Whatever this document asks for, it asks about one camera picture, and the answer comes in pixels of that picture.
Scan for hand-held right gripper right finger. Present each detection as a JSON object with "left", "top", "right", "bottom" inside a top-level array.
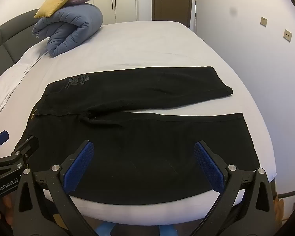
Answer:
[{"left": 194, "top": 141, "right": 282, "bottom": 236}]

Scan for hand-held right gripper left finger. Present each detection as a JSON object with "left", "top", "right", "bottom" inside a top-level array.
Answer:
[{"left": 13, "top": 140, "right": 99, "bottom": 236}]

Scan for black pants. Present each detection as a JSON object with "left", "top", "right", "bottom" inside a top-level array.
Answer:
[{"left": 15, "top": 66, "right": 261, "bottom": 205}]

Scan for white pillow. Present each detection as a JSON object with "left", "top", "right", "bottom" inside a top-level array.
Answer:
[{"left": 0, "top": 45, "right": 50, "bottom": 128}]

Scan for brown paper bag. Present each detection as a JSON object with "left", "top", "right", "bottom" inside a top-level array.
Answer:
[{"left": 273, "top": 193, "right": 286, "bottom": 224}]

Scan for grey padded headboard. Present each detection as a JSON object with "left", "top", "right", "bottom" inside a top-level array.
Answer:
[{"left": 0, "top": 8, "right": 41, "bottom": 89}]

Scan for blue rolled duvet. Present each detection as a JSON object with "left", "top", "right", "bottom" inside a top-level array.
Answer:
[{"left": 32, "top": 4, "right": 104, "bottom": 58}]

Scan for yellow cushion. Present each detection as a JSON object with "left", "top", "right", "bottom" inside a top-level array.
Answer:
[{"left": 34, "top": 0, "right": 84, "bottom": 19}]

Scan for brown door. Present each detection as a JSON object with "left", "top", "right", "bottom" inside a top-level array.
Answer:
[{"left": 151, "top": 0, "right": 193, "bottom": 27}]

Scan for white wardrobe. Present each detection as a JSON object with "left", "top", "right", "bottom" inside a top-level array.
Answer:
[{"left": 56, "top": 0, "right": 138, "bottom": 26}]

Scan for black cable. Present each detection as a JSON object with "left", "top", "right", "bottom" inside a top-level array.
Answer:
[{"left": 278, "top": 189, "right": 295, "bottom": 198}]

